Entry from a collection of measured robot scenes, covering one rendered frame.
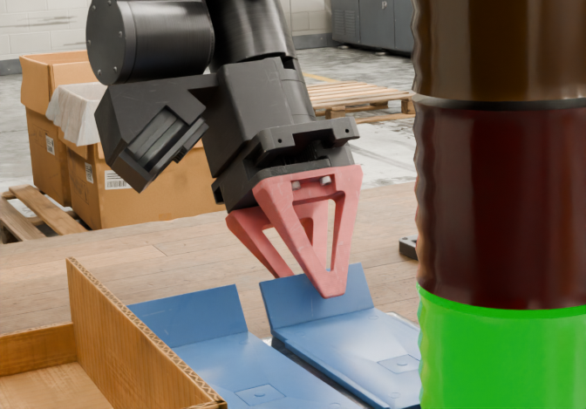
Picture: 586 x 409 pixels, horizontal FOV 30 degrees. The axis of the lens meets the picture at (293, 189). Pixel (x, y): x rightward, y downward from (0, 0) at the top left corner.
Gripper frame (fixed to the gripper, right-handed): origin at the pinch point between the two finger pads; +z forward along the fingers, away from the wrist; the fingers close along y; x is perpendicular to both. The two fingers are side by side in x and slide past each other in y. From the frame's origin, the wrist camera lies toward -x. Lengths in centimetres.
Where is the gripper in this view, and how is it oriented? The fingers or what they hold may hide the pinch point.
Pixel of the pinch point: (319, 290)
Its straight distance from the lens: 67.3
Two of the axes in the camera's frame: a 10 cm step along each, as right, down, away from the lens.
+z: 2.7, 9.3, -2.4
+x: 8.9, -1.5, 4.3
